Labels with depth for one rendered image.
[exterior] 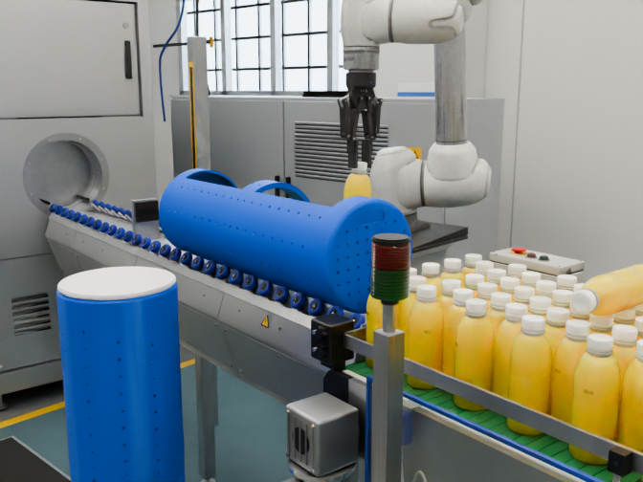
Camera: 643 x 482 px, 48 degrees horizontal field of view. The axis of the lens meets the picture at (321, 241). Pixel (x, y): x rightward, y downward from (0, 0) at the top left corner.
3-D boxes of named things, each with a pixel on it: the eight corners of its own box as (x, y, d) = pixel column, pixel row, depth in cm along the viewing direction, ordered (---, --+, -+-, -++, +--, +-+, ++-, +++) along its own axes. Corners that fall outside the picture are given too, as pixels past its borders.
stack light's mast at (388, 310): (389, 322, 124) (391, 230, 121) (415, 332, 119) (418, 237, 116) (362, 329, 120) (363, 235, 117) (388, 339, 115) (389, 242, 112)
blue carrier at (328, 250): (235, 244, 254) (230, 164, 248) (414, 299, 187) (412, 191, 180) (162, 259, 237) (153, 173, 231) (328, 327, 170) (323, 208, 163)
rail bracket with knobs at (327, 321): (341, 353, 165) (341, 310, 163) (362, 362, 160) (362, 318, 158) (306, 363, 159) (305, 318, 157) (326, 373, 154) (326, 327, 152)
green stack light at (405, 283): (390, 288, 123) (390, 260, 122) (417, 296, 118) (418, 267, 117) (362, 295, 119) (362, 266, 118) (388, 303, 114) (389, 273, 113)
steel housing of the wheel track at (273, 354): (106, 270, 353) (102, 201, 346) (433, 431, 187) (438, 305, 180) (47, 279, 336) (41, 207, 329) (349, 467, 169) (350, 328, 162)
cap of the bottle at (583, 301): (575, 289, 124) (568, 291, 123) (595, 288, 121) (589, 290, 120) (578, 312, 124) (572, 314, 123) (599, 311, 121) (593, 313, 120)
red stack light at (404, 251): (390, 259, 122) (391, 236, 121) (418, 267, 117) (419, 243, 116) (362, 265, 118) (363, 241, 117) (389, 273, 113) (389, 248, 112)
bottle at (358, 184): (367, 244, 185) (372, 172, 180) (340, 242, 185) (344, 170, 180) (368, 236, 192) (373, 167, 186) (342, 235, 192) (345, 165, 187)
